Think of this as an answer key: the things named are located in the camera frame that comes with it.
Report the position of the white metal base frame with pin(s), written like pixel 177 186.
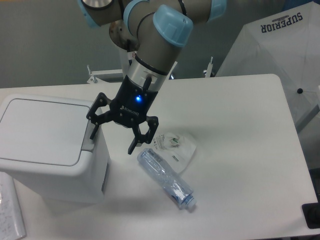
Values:
pixel 117 75

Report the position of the white plastic trash can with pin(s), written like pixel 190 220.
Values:
pixel 46 144

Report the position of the crushed clear plastic bottle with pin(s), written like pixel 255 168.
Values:
pixel 162 173

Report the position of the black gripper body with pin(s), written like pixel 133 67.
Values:
pixel 131 104

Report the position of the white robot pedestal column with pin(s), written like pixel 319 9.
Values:
pixel 126 43

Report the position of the white superior umbrella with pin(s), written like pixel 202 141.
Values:
pixel 286 44

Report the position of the clear plastic wrapper bag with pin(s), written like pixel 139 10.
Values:
pixel 177 148

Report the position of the black device at edge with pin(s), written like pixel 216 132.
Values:
pixel 311 212

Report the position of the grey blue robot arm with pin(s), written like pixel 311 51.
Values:
pixel 162 29

